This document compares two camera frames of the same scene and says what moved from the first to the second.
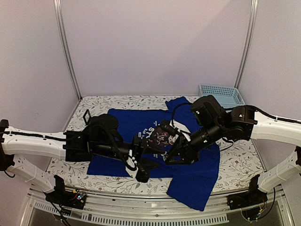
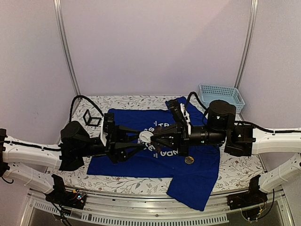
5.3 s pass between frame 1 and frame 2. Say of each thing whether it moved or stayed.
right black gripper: moved
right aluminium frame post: stayed
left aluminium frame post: stayed
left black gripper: moved
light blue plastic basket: stayed
